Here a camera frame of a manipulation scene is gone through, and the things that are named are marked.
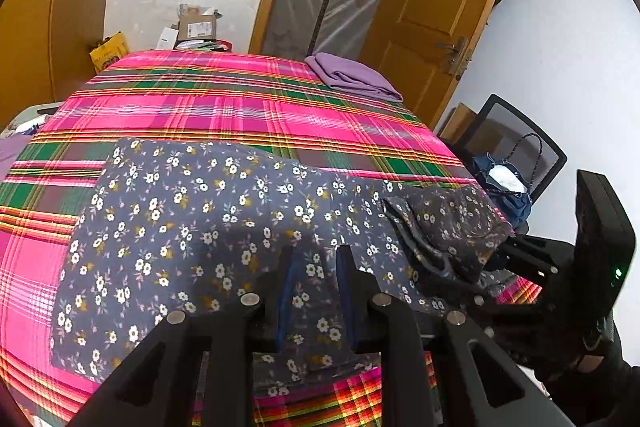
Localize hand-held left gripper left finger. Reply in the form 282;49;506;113
65;246;301;427

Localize purple folded cloth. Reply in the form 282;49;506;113
305;52;405;102

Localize pink plaid bed sheet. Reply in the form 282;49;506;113
0;49;546;427

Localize grey small-flower top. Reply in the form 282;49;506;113
382;184;513;285

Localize wooden wardrobe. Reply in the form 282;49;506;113
0;0;133;128

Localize pale green table cover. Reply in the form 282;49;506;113
0;103;66;140

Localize flat cardboard sheet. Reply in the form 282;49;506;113
437;103;481;142

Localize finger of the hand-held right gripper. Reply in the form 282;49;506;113
492;234;576;280
435;277;551;338

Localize purple crumpled cloth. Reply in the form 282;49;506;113
0;134;36;165

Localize small white box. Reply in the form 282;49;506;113
155;26;178;50

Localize blue bag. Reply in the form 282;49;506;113
472;133;543;228

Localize black mesh chair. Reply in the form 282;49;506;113
457;93;568;233

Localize person's right forearm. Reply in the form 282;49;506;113
532;322;640;427

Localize red bin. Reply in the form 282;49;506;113
175;38;233;54

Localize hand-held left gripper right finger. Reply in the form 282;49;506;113
336;245;576;427

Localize cardboard box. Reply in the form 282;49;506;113
176;4;221;42

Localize grey large-flower pants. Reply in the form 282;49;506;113
50;137;501;398

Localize yellow bag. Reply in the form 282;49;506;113
89;32;130;74

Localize brass door handle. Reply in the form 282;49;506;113
434;36;473;78

